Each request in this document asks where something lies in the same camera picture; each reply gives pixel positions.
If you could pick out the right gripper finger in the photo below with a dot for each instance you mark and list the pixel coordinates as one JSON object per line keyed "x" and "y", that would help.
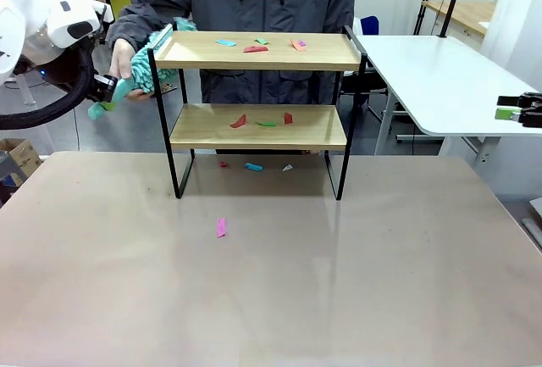
{"x": 508, "y": 114}
{"x": 512, "y": 100}

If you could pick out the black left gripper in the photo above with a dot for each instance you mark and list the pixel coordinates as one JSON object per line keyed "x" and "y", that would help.
{"x": 68, "y": 70}

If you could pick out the teal microfiber duster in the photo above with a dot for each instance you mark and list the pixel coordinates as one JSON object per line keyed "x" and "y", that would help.
{"x": 142, "y": 66}

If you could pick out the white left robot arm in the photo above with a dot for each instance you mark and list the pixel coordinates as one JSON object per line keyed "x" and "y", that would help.
{"x": 25, "y": 15}

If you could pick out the person's right forearm grey sleeve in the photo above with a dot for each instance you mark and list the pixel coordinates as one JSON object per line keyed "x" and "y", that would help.
{"x": 135, "y": 23}

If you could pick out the two-tier wooden metal shelf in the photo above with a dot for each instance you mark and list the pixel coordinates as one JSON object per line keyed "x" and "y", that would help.
{"x": 254, "y": 58}

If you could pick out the person's right hand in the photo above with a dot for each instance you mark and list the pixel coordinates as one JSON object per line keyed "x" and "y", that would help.
{"x": 120, "y": 59}

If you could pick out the white rounded table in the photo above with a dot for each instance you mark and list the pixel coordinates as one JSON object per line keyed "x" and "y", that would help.
{"x": 444, "y": 79}

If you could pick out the light wooden table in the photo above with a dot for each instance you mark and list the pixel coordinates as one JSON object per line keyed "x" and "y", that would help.
{"x": 470, "y": 13}

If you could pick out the cardboard box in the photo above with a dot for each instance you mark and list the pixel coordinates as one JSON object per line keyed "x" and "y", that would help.
{"x": 23, "y": 153}

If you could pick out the grey metal bar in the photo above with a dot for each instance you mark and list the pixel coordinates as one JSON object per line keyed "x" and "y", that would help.
{"x": 534, "y": 233}

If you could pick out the blue paper scrap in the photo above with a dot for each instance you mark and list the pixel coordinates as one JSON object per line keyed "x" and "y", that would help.
{"x": 225, "y": 42}
{"x": 253, "y": 167}

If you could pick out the red curved paper scrap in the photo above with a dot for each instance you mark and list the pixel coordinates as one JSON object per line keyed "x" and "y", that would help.
{"x": 239, "y": 121}

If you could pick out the red trapezoid paper scrap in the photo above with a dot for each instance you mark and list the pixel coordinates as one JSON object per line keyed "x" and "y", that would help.
{"x": 255, "y": 49}

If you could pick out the blue chair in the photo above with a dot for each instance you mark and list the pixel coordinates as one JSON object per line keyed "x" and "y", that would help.
{"x": 370, "y": 26}

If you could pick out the green paper scrap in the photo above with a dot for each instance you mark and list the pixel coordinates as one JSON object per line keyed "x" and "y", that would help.
{"x": 261, "y": 40}
{"x": 267, "y": 124}

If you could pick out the pink paper strip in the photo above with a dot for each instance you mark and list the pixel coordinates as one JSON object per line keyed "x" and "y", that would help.
{"x": 221, "y": 228}

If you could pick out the white paper scrap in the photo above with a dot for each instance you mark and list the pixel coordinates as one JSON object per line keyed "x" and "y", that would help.
{"x": 288, "y": 168}

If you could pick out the orange paper scrap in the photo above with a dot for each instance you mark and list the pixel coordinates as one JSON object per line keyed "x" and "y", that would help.
{"x": 295, "y": 46}

